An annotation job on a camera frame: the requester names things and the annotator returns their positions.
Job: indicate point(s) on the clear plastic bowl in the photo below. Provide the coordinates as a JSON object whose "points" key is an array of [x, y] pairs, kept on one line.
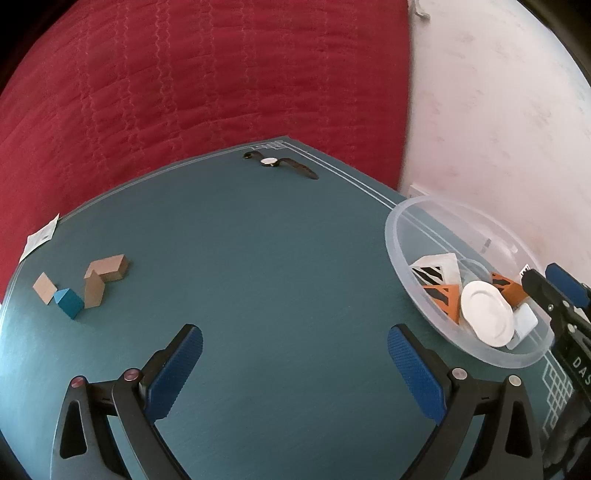
{"points": [[463, 270]]}

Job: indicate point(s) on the large orange striped prism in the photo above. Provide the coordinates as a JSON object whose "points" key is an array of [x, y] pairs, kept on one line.
{"points": [[511, 291]]}

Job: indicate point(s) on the tan wedge block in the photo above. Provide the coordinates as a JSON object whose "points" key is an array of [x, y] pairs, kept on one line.
{"points": [[94, 290]]}

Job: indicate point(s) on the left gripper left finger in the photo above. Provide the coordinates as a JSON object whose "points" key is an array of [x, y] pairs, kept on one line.
{"points": [[84, 446]]}

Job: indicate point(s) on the blue triangular prism block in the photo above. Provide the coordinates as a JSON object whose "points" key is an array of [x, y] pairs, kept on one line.
{"points": [[69, 302]]}

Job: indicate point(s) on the tan rectangular wooden block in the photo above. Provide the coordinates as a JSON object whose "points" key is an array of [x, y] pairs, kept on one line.
{"points": [[109, 269]]}

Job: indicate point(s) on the small orange striped wedge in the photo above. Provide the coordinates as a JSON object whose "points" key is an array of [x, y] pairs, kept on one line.
{"points": [[447, 298]]}

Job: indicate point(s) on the red quilted bed cover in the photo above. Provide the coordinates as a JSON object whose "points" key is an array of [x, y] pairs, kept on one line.
{"points": [[116, 89]]}

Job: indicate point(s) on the teal green mat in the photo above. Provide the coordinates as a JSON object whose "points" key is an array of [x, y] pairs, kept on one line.
{"points": [[290, 282]]}

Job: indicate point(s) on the tan flat square block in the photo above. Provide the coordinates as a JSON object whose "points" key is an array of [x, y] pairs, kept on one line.
{"points": [[44, 288]]}

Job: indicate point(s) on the white zebra striped block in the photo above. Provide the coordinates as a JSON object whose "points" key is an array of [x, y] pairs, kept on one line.
{"points": [[438, 269]]}

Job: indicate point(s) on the white paper leaflet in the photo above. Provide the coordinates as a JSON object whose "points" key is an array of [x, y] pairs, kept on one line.
{"points": [[40, 237]]}

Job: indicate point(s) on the white marble cube block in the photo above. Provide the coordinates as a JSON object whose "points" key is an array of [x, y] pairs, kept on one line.
{"points": [[525, 321]]}

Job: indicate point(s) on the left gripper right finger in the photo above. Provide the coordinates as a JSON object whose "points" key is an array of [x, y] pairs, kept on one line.
{"points": [[508, 445]]}

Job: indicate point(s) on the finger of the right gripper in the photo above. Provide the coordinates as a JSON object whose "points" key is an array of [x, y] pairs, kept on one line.
{"points": [[541, 291], [578, 293]]}

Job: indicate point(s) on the white round disc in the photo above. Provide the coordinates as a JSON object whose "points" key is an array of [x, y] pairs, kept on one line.
{"points": [[487, 312]]}

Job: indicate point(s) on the black wrist watch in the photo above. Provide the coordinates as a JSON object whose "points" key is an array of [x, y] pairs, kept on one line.
{"points": [[274, 162]]}

